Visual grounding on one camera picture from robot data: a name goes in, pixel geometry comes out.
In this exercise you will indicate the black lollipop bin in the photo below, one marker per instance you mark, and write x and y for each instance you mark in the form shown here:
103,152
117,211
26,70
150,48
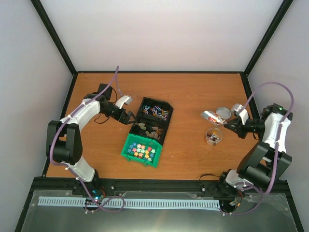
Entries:
155,110

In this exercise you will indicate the black popsicle candy bin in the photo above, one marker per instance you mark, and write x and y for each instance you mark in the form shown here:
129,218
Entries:
151,129

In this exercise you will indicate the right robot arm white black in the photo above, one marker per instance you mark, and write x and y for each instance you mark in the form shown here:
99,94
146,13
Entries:
268,159

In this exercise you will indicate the metal jar lid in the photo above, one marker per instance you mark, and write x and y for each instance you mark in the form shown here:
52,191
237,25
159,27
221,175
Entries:
224,112

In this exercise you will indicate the green plastic bin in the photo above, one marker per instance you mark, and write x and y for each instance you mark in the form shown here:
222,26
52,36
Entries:
142,150

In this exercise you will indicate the clear plastic jar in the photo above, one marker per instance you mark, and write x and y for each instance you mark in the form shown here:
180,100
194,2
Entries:
213,136

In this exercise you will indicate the black frame rail front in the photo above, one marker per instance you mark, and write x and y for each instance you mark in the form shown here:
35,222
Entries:
115,186

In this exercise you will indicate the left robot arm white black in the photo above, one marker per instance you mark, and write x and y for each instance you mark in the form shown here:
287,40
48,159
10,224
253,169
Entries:
64,144

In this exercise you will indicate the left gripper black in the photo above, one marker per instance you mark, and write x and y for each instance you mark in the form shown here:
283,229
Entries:
126,116

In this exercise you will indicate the metal scoop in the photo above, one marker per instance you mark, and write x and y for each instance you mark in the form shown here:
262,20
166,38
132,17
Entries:
213,118

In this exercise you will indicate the light blue cable duct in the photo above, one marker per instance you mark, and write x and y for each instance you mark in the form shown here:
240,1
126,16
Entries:
131,203

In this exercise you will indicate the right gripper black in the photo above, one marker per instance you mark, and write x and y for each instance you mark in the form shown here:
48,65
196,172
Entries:
236,123

